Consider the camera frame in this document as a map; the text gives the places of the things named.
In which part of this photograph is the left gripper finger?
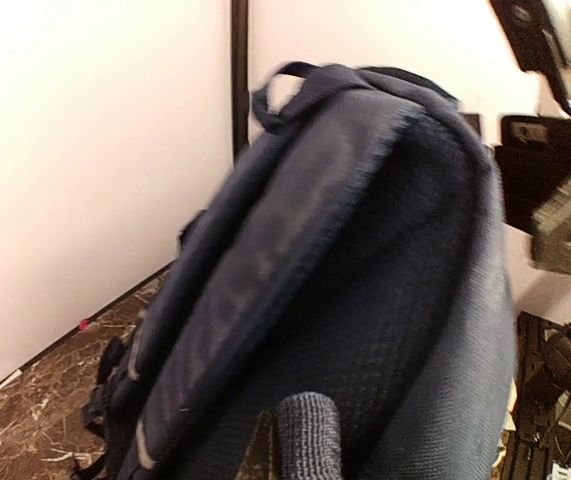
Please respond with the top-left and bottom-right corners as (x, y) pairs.
(247, 411), (280, 480)

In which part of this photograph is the navy blue student backpack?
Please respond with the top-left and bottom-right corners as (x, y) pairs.
(72, 62), (516, 479)

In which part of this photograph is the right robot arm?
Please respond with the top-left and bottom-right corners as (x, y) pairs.
(492, 1), (571, 479)

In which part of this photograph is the right black frame post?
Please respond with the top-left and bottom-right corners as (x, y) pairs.
(230, 0), (250, 156)

